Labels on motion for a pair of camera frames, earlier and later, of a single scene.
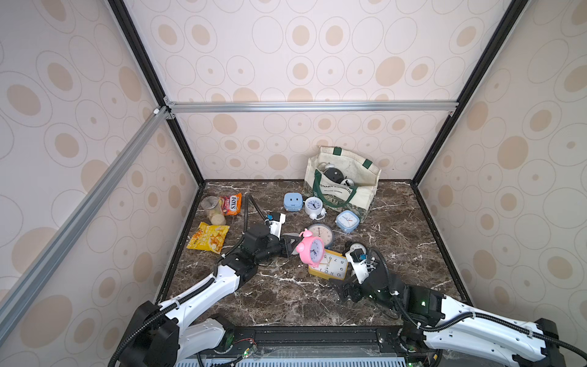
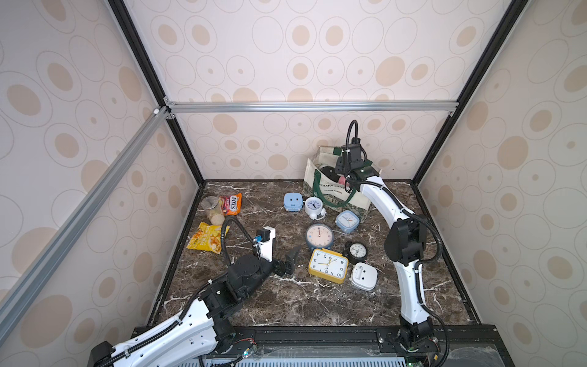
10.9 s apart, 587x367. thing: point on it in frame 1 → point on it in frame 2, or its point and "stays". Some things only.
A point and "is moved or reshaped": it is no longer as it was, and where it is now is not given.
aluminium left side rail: (37, 271) stays
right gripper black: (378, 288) → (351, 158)
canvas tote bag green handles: (343, 180) stays
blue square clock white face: (347, 221) stays
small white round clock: (314, 208) stays
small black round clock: (355, 245) is moved or reshaped
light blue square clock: (293, 202) stays
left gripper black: (288, 248) → (290, 263)
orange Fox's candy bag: (231, 205) stays
